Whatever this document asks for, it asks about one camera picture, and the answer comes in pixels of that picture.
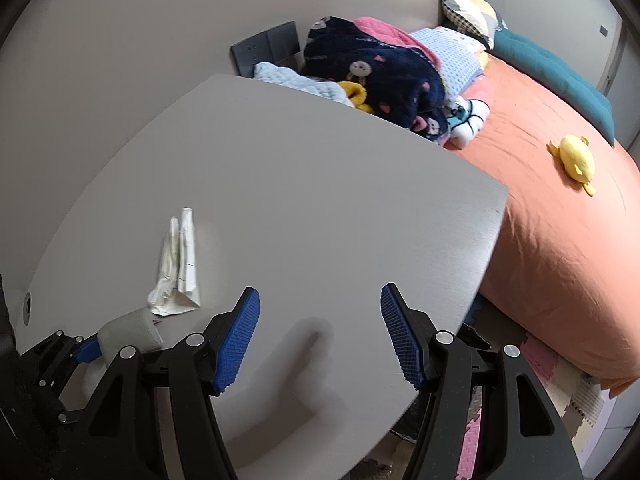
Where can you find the white crumpled wrapper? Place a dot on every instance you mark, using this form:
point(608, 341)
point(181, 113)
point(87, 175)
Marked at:
point(182, 260)

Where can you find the orange bed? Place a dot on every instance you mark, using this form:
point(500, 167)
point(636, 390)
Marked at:
point(550, 270)

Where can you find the teal cushion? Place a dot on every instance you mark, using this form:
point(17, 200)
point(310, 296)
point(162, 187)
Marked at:
point(550, 70)

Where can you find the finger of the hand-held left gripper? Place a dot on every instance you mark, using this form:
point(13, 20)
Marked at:
point(65, 407)
point(89, 351)

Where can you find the navy printed blanket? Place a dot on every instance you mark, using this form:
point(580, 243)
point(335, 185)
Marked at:
point(385, 75)

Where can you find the yellow fleece cloth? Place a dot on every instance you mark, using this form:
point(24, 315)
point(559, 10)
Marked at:
point(355, 92)

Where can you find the light blue white pillow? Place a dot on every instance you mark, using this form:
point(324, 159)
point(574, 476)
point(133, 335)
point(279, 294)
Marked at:
point(455, 55)

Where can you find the pale blue quilted cloth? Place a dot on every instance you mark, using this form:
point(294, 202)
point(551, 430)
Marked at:
point(295, 80)

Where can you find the pink blanket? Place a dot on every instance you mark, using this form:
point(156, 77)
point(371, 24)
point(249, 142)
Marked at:
point(395, 35)

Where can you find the checkered pillow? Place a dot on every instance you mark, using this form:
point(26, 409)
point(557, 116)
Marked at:
point(465, 15)

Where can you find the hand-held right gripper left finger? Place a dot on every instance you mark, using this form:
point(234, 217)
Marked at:
point(240, 340)

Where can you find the dark wall socket panel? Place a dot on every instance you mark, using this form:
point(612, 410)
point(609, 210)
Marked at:
point(252, 55)
point(284, 40)

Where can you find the grey cardboard tube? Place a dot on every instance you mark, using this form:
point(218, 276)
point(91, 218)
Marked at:
point(127, 330)

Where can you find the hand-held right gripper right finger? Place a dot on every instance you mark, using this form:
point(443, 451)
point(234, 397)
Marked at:
point(400, 340)

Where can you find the white plush toy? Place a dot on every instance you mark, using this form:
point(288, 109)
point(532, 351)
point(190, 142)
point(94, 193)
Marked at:
point(470, 120)

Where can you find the yellow plush toy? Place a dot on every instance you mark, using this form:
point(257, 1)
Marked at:
point(575, 160)

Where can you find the wall switch plate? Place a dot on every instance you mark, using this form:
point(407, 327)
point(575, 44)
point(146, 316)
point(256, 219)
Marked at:
point(604, 30)

